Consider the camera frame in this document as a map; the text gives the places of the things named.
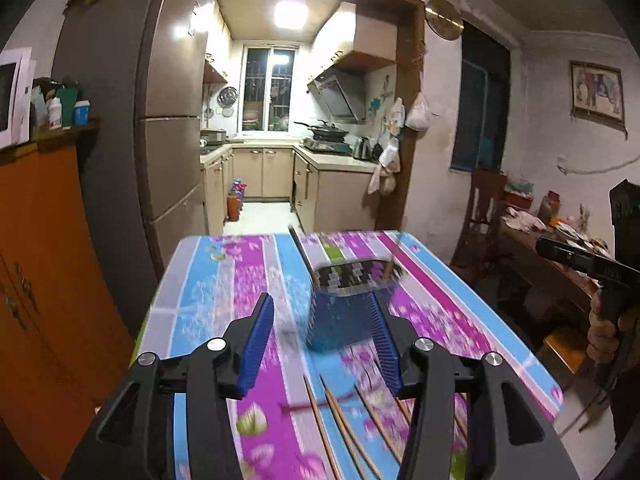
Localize beige kitchen base cabinets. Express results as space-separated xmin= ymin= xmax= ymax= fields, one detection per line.
xmin=200 ymin=142 xmax=382 ymax=234

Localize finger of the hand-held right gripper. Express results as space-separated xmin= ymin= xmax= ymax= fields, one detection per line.
xmin=535 ymin=236 xmax=603 ymax=276

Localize person's right hand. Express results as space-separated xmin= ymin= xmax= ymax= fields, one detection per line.
xmin=586 ymin=289 xmax=634 ymax=367

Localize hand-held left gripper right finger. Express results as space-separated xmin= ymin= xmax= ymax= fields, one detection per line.
xmin=367 ymin=292 xmax=583 ymax=480

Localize silver refrigerator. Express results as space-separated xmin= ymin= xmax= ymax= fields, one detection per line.
xmin=52 ymin=0 xmax=210 ymax=346

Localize beige kitchen wall cabinet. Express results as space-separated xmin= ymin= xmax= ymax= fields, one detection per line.
xmin=309 ymin=2 xmax=399 ymax=74

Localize framed wall picture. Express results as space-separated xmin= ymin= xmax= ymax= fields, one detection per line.
xmin=569 ymin=59 xmax=627 ymax=127

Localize square ceiling light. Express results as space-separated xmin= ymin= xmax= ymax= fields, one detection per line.
xmin=273 ymin=1 xmax=310 ymax=31

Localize orange wooden cabinet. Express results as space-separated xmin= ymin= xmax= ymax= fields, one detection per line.
xmin=0 ymin=120 xmax=137 ymax=480

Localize round gold wall plate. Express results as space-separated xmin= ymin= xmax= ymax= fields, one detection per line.
xmin=424 ymin=0 xmax=465 ymax=41

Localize wooden chair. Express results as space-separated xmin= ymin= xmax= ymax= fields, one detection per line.
xmin=449 ymin=167 xmax=509 ymax=282

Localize cluttered wooden side table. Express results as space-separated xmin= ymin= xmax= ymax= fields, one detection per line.
xmin=499 ymin=210 xmax=608 ymax=341

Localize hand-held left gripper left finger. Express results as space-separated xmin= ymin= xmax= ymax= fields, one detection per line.
xmin=62 ymin=292 xmax=276 ymax=480

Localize blue perforated utensil holder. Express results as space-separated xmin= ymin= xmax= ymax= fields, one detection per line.
xmin=305 ymin=255 xmax=407 ymax=353

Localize white microwave oven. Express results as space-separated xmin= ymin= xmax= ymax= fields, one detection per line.
xmin=0 ymin=47 xmax=34 ymax=149

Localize green box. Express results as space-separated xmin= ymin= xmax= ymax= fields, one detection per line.
xmin=55 ymin=87 xmax=80 ymax=129

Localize brown glass jar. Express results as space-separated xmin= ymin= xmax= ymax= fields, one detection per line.
xmin=542 ymin=190 xmax=561 ymax=224

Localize white plastic bag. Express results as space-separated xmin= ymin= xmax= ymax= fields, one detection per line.
xmin=404 ymin=91 xmax=432 ymax=131

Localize dark window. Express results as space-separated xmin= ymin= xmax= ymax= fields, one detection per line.
xmin=449 ymin=19 xmax=512 ymax=174

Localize hanging cloth bags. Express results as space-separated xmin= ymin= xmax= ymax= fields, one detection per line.
xmin=367 ymin=97 xmax=405 ymax=197

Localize black wok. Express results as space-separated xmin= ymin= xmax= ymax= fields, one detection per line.
xmin=293 ymin=119 xmax=349 ymax=141

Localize barred kitchen window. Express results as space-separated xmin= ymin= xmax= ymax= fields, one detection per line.
xmin=242 ymin=43 xmax=301 ymax=134

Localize steel range hood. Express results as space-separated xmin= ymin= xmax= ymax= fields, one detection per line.
xmin=307 ymin=68 xmax=366 ymax=124

